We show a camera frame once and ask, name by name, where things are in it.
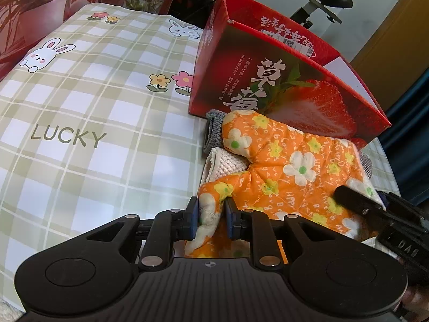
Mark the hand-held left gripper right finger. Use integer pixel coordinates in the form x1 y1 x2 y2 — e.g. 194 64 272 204
224 197 347 273

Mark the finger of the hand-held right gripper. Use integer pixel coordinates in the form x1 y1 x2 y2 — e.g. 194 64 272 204
334 184 390 222

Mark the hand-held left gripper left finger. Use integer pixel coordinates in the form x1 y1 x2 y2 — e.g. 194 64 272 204
80 196 202 273

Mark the cream knitted cloth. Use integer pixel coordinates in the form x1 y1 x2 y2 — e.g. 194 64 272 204
200 148 250 188

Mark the orange floral padded cloth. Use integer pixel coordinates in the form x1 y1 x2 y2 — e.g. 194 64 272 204
184 111 384 264

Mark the grey knitted cloth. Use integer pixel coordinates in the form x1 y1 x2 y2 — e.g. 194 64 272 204
203 109 375 180

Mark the red strawberry print cardboard box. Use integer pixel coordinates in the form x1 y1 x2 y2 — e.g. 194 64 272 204
188 0 392 150

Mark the blue curtain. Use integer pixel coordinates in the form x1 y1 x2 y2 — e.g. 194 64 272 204
382 70 429 205

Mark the green checked bunny tablecloth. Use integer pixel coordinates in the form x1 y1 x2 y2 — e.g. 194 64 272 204
0 3 403 312

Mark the yellow wooden door panel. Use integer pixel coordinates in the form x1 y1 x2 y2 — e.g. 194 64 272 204
349 0 429 108

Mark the black exercise bike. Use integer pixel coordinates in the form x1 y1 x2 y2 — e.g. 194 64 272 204
171 0 354 31

